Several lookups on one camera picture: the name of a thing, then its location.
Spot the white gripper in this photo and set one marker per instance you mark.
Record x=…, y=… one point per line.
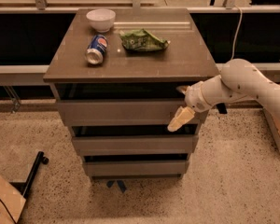
x=195, y=99

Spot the grey top drawer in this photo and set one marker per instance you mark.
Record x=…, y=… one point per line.
x=118, y=112

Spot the grey drawer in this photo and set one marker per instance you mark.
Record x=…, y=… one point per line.
x=134, y=145
x=133, y=168
x=118, y=112

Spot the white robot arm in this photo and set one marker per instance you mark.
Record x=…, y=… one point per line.
x=238, y=80

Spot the grey middle drawer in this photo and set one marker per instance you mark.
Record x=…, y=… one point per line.
x=134, y=145

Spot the grey drawer cabinet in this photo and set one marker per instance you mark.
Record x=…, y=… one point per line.
x=132, y=75

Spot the grey bottom drawer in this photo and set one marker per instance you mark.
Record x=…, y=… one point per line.
x=133, y=168

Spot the green crumpled chip bag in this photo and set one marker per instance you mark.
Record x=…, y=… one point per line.
x=142, y=41

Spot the blue pepsi can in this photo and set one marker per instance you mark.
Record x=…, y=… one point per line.
x=96, y=49

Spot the cardboard box right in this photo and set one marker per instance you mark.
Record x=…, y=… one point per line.
x=272, y=112

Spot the cardboard box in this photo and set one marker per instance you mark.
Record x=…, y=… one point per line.
x=272, y=112
x=11, y=203

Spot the white ceramic bowl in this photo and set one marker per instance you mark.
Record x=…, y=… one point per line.
x=101, y=20

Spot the black wheeled stand base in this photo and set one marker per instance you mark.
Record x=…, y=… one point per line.
x=25, y=186

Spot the cardboard box lower left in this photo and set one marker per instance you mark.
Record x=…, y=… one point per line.
x=11, y=203

